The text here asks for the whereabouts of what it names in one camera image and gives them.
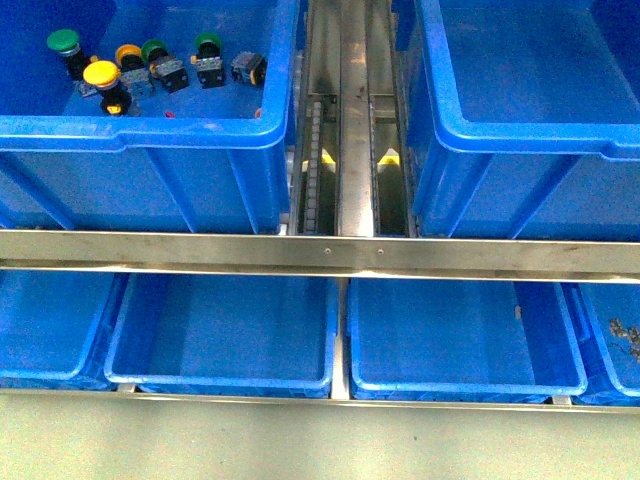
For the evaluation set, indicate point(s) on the orange-yellow push button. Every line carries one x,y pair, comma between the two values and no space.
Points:
134,73

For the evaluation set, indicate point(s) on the lower blue bin with clips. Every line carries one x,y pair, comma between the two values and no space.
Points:
612,376

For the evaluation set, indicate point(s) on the push button lying sideways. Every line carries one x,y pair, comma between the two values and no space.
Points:
249,68

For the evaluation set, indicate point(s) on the steel centre divider rail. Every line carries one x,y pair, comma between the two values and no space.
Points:
355,206

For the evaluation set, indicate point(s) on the small metal clips pile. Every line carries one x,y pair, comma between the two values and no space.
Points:
628,334

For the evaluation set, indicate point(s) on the yellow mushroom push button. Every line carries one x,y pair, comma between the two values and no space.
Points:
105,77

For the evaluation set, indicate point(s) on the lower blue bin middle-left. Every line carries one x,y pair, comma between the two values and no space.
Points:
262,336

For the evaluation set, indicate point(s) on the white roller track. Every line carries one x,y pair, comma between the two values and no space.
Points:
313,169

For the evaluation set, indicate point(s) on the blue bin with buttons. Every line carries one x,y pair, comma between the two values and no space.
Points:
197,160

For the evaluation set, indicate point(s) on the lower blue bin middle-right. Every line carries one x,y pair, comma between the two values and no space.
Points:
462,341

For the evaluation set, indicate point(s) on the green mushroom push button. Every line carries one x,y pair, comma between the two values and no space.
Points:
66,43

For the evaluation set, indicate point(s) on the lower blue bin far-left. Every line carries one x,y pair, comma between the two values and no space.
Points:
56,328

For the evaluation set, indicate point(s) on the empty blue middle bin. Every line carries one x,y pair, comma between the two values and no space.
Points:
522,117

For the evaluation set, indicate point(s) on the steel shelf front rail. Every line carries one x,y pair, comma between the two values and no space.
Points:
338,257

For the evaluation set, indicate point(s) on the lower steel front rail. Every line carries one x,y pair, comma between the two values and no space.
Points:
325,402

